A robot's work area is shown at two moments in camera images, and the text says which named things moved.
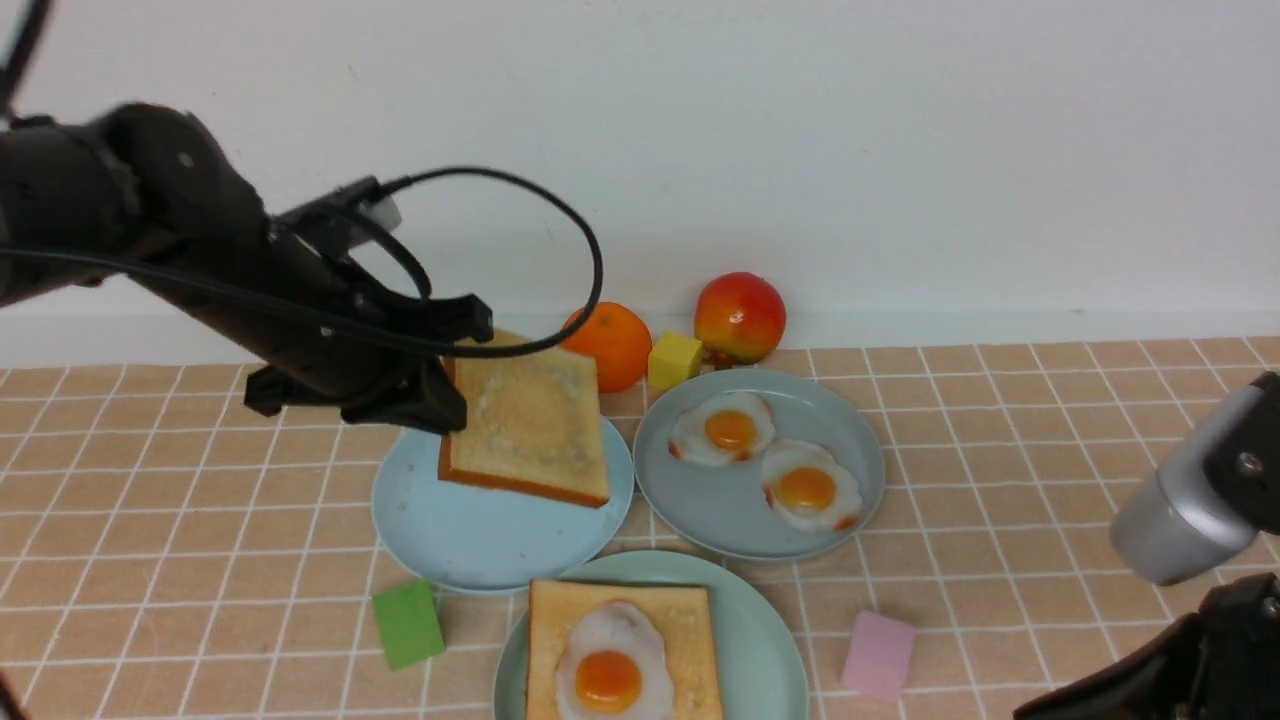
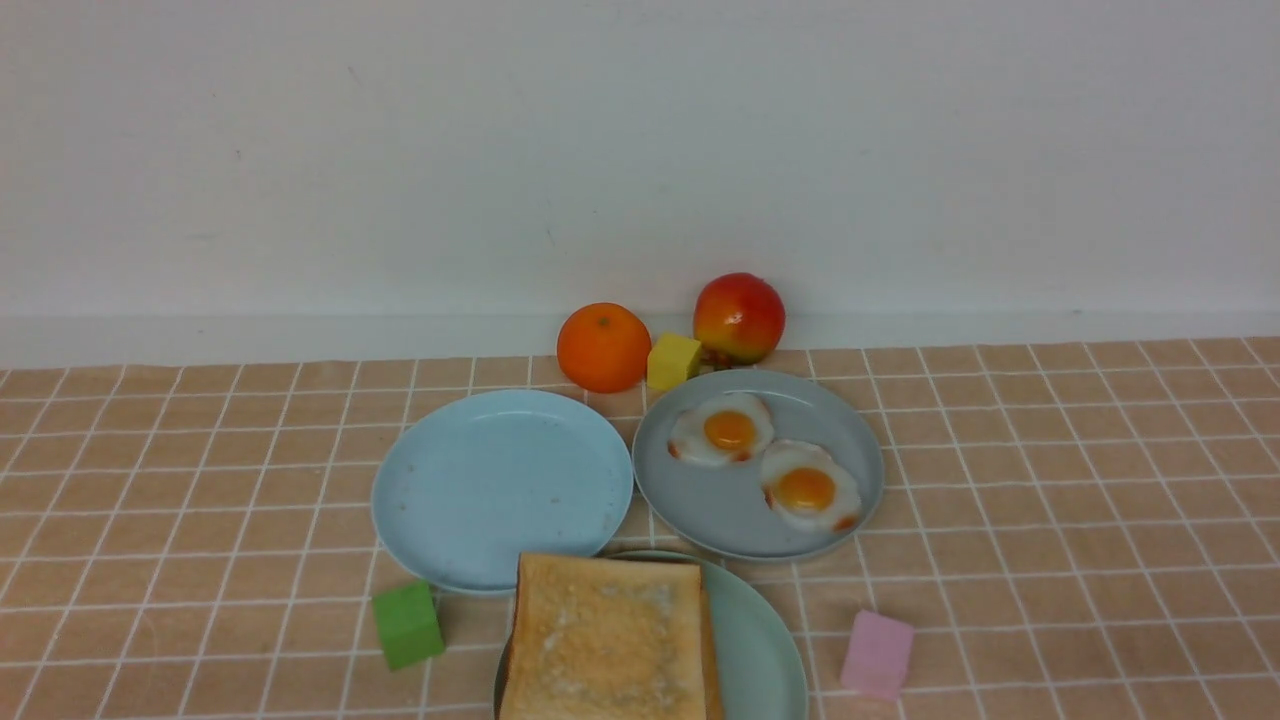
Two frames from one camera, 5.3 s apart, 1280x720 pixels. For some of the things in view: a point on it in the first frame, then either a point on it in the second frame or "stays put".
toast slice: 533,424 to 605,638
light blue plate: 475,536 stays put
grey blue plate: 722,509 stays put
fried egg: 808,486 stays put
